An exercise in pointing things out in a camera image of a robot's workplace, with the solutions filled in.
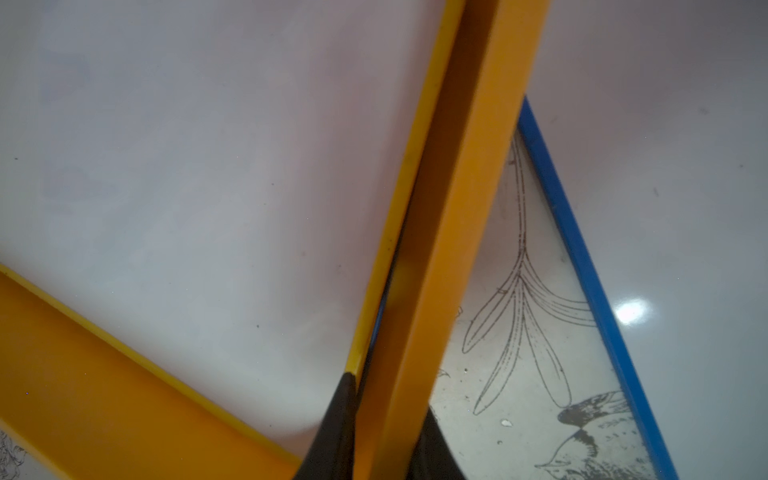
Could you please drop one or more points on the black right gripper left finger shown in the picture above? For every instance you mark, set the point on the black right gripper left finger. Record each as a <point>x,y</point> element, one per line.
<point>331,455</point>

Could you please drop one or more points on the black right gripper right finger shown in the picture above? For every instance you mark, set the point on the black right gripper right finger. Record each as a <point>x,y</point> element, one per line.
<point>432,458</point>

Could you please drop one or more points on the yellow plastic storage tray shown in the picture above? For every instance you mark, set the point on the yellow plastic storage tray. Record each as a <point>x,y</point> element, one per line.
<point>87,406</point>

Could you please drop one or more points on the yellow-framed whiteboard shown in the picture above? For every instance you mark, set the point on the yellow-framed whiteboard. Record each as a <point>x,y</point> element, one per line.
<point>208,181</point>

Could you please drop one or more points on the blue-framed whiteboard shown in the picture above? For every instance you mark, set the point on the blue-framed whiteboard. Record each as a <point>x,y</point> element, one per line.
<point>655,116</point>
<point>377,323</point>

